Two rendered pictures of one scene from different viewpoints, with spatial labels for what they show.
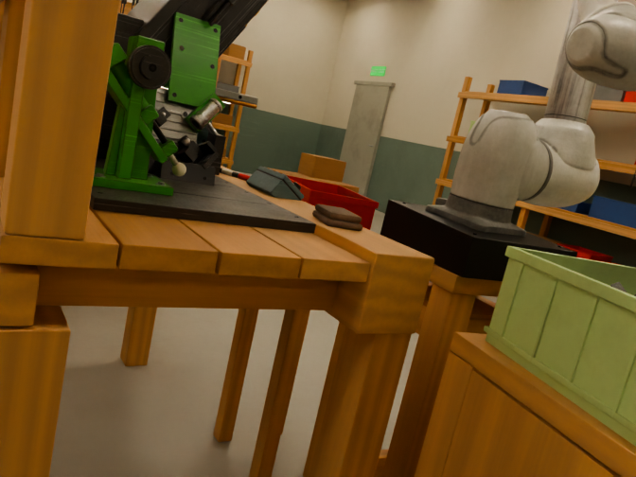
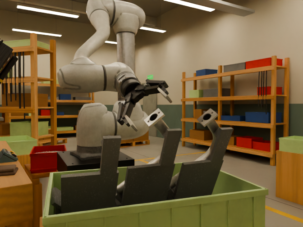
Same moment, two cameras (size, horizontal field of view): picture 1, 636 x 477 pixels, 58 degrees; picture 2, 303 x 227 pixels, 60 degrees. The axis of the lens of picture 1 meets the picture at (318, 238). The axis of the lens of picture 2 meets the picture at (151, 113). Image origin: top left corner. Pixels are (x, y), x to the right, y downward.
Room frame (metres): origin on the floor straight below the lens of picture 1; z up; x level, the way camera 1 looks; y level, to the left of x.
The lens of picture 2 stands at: (0.01, -0.71, 1.20)
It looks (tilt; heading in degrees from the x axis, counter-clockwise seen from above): 2 degrees down; 1
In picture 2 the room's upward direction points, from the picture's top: straight up
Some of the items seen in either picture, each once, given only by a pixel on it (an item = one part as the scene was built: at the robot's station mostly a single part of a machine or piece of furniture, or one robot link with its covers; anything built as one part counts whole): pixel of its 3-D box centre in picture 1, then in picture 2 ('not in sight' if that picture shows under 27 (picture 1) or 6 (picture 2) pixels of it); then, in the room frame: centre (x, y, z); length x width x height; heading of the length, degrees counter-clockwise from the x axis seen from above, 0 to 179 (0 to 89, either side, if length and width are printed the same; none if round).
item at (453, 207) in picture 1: (471, 209); (90, 149); (1.40, -0.35, 0.97); 0.22 x 0.18 x 0.06; 37
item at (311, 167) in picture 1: (311, 182); (126, 132); (8.07, 0.26, 0.37); 1.20 x 0.80 x 0.74; 130
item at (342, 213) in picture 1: (337, 217); (6, 170); (1.17, -0.03, 0.91); 0.10 x 0.08 x 0.03; 21
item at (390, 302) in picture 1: (233, 203); (2, 166); (1.61, 0.26, 0.82); 1.50 x 0.14 x 0.15; 34
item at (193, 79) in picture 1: (189, 62); not in sight; (1.43, 0.40, 1.17); 0.13 x 0.12 x 0.20; 34
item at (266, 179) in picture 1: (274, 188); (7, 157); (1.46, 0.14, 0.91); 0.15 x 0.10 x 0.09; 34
